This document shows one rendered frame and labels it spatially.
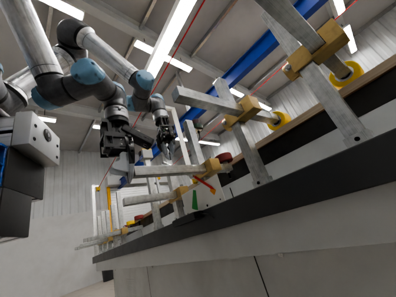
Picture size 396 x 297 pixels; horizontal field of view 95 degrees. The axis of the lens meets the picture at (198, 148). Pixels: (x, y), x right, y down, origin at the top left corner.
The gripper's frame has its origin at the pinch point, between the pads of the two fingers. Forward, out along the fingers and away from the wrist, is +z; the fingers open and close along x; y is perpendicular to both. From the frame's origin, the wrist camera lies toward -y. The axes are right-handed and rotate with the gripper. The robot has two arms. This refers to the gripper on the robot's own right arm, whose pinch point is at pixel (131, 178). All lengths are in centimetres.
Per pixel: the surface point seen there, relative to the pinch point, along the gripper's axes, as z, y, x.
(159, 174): -0.5, -8.6, 1.2
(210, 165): -1.5, -28.7, 4.4
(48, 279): 25, 20, -759
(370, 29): -393, -758, 147
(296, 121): -6, -50, 32
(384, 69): -5, -50, 57
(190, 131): -21.4, -29.6, -2.3
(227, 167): -1.6, -40.7, 1.6
